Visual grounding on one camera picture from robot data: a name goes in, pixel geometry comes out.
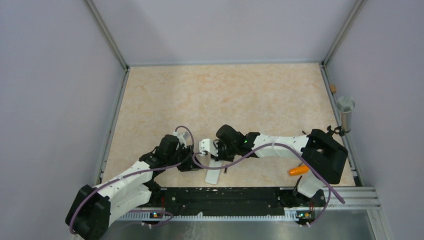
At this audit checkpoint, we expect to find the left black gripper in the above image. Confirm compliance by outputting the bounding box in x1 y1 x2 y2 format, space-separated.
166 145 204 172

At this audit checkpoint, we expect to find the white remote control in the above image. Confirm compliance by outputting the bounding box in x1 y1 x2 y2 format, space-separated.
205 159 223 185

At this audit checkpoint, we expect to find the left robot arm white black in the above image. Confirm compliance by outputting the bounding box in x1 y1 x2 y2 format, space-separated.
65 131 194 240

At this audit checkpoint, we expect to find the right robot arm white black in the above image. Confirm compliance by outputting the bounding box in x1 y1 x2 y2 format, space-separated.
208 124 349 206

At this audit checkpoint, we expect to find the orange carrot toy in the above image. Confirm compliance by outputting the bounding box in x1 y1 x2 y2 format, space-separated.
288 165 310 176

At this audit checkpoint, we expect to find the small cork piece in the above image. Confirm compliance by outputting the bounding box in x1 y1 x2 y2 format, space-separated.
329 84 337 94

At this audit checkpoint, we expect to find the silver metal cylinder cup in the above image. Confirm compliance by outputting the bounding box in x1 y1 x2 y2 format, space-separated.
336 96 356 133

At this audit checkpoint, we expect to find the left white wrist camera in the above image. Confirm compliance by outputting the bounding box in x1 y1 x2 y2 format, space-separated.
172 131 192 146

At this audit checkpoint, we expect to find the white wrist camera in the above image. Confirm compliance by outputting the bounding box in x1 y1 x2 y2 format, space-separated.
172 131 192 146
198 138 219 157

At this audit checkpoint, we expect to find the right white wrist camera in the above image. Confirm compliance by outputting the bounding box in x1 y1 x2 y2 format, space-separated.
198 138 219 157

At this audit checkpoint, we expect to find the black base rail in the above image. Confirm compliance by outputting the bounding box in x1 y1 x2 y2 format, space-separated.
141 187 326 217

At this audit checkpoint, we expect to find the black clamp mount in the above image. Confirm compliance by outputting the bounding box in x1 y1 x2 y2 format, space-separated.
301 125 346 140

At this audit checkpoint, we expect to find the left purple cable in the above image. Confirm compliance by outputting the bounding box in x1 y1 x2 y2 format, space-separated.
68 125 196 235

